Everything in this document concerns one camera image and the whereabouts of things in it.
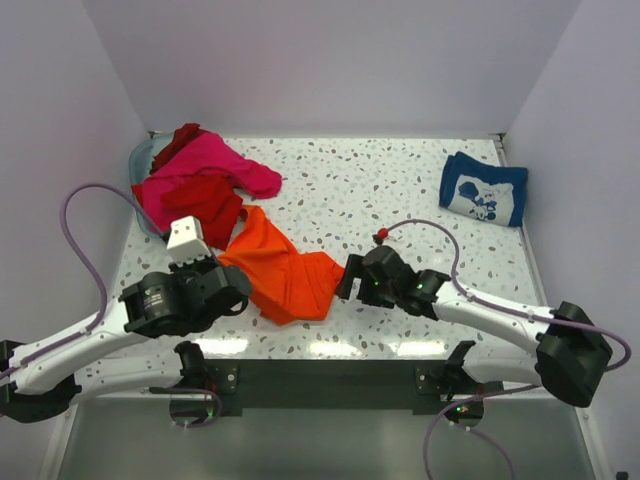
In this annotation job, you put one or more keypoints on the orange t-shirt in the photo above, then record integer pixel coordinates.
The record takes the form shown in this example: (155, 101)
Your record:
(286, 285)

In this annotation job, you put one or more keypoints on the folded blue printed t-shirt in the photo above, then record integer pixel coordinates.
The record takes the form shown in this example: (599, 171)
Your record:
(493, 194)

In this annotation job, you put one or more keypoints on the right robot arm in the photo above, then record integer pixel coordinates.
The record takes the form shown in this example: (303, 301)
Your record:
(558, 349)

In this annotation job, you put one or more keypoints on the light blue plastic basket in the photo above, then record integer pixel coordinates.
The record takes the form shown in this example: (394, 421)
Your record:
(141, 158)

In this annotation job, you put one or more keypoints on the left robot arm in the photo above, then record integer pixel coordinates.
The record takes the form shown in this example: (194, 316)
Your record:
(136, 341)

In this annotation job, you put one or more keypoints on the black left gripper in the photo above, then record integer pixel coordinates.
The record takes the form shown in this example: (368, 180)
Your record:
(183, 268)

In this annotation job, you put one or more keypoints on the dark red t-shirt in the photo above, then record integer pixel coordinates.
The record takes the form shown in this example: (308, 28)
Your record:
(181, 138)

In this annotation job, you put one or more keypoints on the pink t-shirt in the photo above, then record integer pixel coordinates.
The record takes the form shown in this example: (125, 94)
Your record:
(208, 155)

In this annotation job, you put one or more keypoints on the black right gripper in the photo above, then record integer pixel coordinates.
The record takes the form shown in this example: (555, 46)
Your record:
(354, 269)

